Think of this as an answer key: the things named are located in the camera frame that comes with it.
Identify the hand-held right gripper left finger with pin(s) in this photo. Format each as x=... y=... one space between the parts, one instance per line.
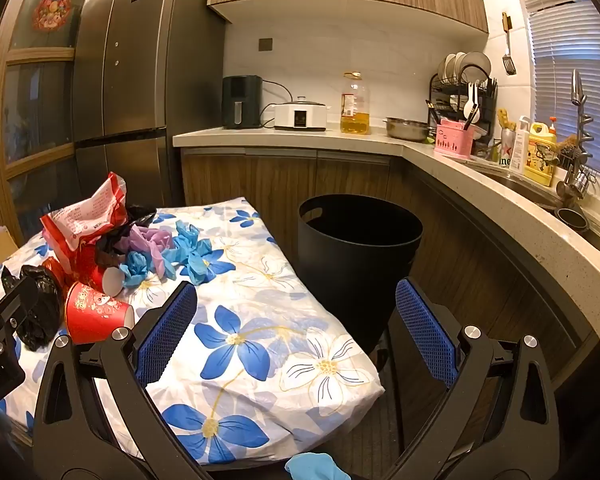
x=167 y=330

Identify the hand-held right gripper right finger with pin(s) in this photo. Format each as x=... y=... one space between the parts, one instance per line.
x=425 y=330

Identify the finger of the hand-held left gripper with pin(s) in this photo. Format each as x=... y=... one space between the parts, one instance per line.
x=12 y=300

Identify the black plastic bag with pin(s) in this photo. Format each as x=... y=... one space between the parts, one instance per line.
x=37 y=310
x=115 y=240

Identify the red paper cup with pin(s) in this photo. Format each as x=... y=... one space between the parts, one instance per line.
x=97 y=277
x=92 y=312

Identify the black round trash bin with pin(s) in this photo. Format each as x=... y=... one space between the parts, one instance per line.
x=360 y=270

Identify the purple disposable gloves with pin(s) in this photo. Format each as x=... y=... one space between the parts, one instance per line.
x=150 y=240

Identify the red and white snack bag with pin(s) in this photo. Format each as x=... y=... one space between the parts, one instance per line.
x=80 y=220

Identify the blue floral tablecloth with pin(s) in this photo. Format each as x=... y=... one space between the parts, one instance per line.
x=260 y=330

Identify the steel sink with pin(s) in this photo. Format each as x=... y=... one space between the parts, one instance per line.
x=525 y=185

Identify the light blue glove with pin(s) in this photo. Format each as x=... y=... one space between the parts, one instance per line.
x=312 y=466

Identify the small steel pot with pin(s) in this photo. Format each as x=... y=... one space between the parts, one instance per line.
x=572 y=217

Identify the wooden base cabinet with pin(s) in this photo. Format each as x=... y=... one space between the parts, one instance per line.
x=280 y=175

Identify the pink utensil holder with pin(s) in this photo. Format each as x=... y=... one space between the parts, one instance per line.
x=450 y=140

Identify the silver beer can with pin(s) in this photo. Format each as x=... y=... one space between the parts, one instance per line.
x=505 y=152

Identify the steel basin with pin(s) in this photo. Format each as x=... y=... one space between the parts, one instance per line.
x=405 y=130

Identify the white plastic bottle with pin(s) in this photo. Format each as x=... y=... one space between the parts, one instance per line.
x=519 y=150

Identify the hanging steel utensils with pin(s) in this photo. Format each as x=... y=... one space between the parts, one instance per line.
x=572 y=187

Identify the yellow detergent bottle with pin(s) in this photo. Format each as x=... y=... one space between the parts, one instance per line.
x=540 y=160

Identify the wooden glass panel door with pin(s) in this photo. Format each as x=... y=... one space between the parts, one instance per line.
x=40 y=80

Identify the cooking oil bottle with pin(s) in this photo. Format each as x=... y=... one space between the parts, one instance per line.
x=355 y=120

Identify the white plastic ladle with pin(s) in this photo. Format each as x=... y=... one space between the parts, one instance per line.
x=469 y=108

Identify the black dish rack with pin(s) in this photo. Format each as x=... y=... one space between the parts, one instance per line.
x=489 y=110

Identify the brown dish brush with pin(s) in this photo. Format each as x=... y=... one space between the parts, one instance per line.
x=567 y=147

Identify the black air fryer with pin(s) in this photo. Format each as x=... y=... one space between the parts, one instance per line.
x=242 y=100

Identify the dark steel refrigerator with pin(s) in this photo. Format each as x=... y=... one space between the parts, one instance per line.
x=140 y=85

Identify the white electric cooker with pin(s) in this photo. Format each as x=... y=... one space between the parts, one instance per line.
x=300 y=116

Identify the white plate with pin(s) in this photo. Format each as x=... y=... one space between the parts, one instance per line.
x=446 y=70
x=477 y=65
x=459 y=67

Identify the hanging steel spatula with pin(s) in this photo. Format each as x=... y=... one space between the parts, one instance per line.
x=509 y=65

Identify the red round door decoration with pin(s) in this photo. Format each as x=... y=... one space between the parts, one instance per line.
x=51 y=10

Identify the steel faucet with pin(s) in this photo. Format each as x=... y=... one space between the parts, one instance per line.
x=577 y=90

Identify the white window blinds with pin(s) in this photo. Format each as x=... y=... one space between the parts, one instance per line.
x=570 y=85

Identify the dark wall socket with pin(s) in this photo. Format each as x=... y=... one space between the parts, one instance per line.
x=265 y=44

